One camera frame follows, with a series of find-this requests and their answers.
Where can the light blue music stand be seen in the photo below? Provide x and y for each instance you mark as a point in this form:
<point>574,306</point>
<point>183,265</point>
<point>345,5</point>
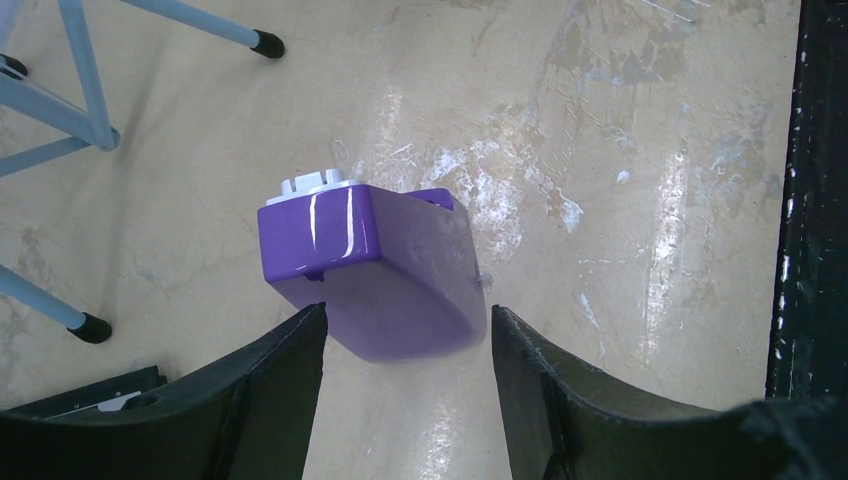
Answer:
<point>91,127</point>

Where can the purple metronome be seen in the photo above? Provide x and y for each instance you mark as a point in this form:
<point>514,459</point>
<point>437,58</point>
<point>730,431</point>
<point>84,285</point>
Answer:
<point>396,272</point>

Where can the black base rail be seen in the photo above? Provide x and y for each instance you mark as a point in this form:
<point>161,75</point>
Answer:
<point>808,335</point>

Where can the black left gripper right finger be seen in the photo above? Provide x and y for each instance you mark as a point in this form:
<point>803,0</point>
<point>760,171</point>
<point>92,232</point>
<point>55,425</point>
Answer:
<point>564,418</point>

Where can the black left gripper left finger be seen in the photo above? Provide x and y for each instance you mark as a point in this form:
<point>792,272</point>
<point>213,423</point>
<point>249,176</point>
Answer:
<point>247,415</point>

